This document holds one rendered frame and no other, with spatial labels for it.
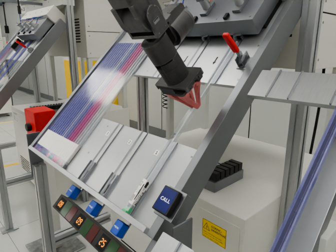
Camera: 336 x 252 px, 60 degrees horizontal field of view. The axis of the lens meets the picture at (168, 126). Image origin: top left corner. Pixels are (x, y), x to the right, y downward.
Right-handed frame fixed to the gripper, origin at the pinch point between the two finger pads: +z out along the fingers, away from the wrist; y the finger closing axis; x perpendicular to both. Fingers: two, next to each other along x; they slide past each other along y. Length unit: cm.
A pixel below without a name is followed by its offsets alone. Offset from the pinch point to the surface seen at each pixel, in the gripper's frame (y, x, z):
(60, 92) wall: 510, -92, 156
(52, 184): 95, 37, 38
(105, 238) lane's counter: 3.8, 36.0, 5.1
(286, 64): -0.9, -38.1, 21.5
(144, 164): 5.0, 17.9, 2.6
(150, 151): 5.7, 14.5, 2.3
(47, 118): 91, 14, 11
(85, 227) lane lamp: 11.3, 37.1, 5.0
